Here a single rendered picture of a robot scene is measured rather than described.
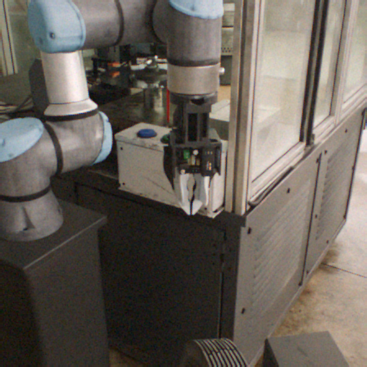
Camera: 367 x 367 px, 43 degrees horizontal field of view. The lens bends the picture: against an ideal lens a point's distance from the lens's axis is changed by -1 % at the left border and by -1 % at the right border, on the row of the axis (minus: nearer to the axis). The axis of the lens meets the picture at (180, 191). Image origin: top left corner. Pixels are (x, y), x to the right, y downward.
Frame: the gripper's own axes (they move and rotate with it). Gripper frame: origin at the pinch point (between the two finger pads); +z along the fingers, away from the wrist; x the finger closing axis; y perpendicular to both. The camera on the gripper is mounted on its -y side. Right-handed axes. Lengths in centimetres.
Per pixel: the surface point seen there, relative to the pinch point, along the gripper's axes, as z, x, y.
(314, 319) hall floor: 91, 59, -66
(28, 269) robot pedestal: 17.1, -30.7, -8.3
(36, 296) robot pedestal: 25.8, -30.7, -10.6
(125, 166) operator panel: 9.3, -11.0, -38.3
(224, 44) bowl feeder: -3, 33, -136
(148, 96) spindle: 2, -3, -77
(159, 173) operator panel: 8.5, -3.1, -31.9
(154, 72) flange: -5, -1, -77
